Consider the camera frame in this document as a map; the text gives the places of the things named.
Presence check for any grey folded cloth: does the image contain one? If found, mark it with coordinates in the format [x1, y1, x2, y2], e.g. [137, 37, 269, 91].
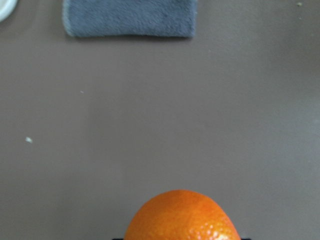
[62, 0, 198, 38]

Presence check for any cream rabbit tray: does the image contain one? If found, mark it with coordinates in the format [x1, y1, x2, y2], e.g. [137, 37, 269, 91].
[0, 0, 18, 22]

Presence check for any orange fruit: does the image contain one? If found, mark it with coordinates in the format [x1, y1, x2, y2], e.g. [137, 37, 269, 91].
[124, 190, 241, 240]

